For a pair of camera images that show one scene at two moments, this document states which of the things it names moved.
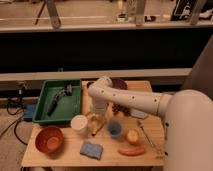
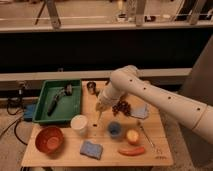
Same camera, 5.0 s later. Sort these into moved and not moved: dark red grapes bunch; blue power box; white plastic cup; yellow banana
Moved: yellow banana
Not moved: dark red grapes bunch; white plastic cup; blue power box
